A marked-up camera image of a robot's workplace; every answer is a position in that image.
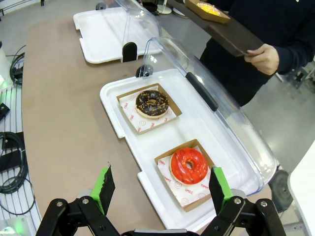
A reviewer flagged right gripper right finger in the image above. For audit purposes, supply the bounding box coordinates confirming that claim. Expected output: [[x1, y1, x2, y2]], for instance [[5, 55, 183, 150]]
[[200, 166, 287, 236]]

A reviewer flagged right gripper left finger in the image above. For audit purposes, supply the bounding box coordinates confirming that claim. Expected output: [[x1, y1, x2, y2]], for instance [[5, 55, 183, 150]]
[[35, 161, 121, 236]]

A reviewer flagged dark wooden serving tray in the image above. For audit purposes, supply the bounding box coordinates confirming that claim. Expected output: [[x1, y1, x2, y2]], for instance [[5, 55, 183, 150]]
[[167, 0, 265, 58]]

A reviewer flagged cardboard tray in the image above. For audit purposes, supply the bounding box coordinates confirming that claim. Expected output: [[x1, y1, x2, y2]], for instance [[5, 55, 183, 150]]
[[116, 83, 183, 136], [184, 0, 231, 25], [154, 139, 217, 213]]

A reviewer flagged yellow sprinkled donut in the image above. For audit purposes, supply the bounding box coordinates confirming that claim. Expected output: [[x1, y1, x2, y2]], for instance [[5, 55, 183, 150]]
[[196, 1, 221, 17]]

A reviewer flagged person's left forearm dark sleeve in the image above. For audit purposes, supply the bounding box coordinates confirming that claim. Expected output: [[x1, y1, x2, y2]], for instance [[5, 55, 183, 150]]
[[274, 14, 315, 75]]

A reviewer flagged smiley paper under red donut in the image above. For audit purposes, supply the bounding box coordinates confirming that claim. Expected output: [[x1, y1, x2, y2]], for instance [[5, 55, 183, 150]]
[[158, 145, 213, 207]]

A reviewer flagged red glazed donut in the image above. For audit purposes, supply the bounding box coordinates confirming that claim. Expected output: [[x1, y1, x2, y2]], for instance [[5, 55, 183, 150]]
[[168, 147, 210, 185]]

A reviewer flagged cardboard tray under red donut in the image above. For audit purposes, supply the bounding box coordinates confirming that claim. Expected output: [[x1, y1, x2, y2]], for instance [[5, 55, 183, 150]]
[[154, 139, 217, 213]]

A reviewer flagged smiley paper under chocolate donut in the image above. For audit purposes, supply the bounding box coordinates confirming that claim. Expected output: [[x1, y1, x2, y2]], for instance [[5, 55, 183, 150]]
[[120, 86, 177, 134]]

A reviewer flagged cardboard tray under chocolate donut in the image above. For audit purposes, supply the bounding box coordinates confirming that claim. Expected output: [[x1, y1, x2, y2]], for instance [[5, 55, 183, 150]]
[[116, 83, 183, 136]]

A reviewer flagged chocolate glazed donut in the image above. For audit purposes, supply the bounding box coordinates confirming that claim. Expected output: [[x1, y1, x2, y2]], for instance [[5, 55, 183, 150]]
[[135, 90, 170, 120]]

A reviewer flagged person's dark sweater torso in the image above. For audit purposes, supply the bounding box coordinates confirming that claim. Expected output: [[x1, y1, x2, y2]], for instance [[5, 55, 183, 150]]
[[199, 0, 315, 107]]

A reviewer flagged person's left hand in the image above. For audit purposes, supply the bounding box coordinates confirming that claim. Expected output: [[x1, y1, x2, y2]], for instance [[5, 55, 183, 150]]
[[244, 44, 280, 76]]

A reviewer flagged black caster wheel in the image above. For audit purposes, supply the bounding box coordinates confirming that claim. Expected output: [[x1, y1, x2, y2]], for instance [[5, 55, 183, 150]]
[[270, 169, 294, 212]]

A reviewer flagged clear dome lid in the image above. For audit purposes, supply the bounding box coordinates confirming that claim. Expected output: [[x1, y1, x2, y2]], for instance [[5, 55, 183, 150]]
[[95, 0, 163, 63], [135, 37, 278, 197]]

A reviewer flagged white tray base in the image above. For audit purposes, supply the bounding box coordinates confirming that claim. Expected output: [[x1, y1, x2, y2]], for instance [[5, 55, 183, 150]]
[[99, 68, 279, 227], [73, 6, 163, 64]]

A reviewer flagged white panel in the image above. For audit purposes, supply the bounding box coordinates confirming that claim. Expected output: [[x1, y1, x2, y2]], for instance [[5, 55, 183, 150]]
[[287, 145, 315, 236]]

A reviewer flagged coiled black cable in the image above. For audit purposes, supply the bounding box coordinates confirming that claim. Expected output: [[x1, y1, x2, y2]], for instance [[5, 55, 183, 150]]
[[0, 131, 35, 195]]

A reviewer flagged black strap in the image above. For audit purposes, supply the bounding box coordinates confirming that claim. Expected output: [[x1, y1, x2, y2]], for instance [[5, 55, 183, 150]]
[[0, 149, 23, 173]]

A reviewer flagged small black bracket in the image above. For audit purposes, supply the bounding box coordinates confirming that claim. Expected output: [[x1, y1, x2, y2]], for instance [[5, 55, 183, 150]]
[[0, 103, 11, 121]]

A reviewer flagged thin black cable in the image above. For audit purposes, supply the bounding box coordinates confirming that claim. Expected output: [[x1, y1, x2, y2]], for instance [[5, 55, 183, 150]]
[[9, 45, 27, 86]]

